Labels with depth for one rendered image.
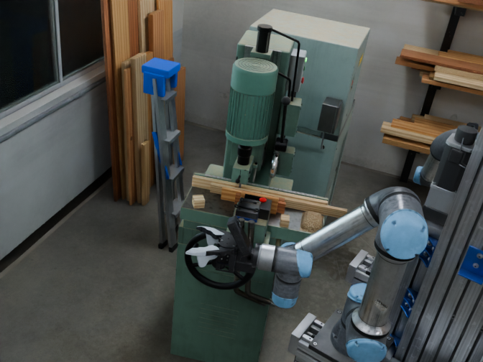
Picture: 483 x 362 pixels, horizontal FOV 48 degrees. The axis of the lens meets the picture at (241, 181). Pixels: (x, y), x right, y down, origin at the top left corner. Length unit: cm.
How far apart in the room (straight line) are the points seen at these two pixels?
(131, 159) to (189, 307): 139
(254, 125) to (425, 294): 88
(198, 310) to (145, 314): 52
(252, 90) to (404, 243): 90
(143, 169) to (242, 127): 167
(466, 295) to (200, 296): 122
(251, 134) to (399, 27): 238
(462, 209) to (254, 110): 85
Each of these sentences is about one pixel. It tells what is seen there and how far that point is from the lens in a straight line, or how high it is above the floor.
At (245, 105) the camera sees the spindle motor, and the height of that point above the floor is 137.
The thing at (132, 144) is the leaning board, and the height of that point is 46.
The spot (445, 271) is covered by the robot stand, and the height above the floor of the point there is 116.
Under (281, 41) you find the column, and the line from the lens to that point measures 240.
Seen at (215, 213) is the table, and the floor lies 90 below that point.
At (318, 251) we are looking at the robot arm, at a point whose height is 120.
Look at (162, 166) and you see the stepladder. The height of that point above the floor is 60.
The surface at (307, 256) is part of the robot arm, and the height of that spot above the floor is 125.
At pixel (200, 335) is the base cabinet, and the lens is 274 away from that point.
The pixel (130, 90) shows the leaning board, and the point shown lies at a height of 84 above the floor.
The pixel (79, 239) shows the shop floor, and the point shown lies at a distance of 359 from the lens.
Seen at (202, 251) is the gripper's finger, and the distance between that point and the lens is 151.
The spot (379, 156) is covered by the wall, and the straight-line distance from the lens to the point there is 469.
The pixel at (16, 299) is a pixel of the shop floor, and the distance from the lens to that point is 324.
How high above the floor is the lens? 220
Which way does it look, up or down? 31 degrees down
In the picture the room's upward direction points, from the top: 8 degrees clockwise
